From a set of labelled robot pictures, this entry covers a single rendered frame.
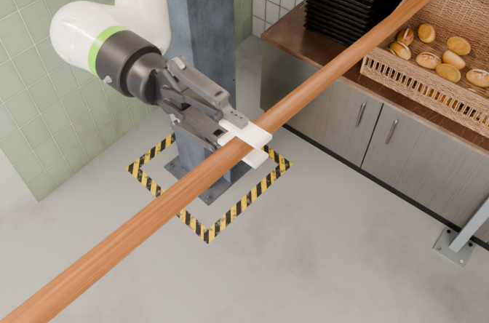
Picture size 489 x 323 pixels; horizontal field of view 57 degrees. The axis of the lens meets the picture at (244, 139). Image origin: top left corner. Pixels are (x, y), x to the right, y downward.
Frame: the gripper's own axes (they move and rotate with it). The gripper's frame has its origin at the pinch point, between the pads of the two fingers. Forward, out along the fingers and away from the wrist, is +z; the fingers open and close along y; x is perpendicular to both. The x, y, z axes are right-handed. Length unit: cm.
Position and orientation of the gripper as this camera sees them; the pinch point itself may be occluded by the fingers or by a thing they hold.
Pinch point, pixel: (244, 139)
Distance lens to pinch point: 61.6
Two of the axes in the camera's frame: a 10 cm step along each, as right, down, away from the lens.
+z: 7.7, 5.1, -3.9
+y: -0.9, 6.9, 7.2
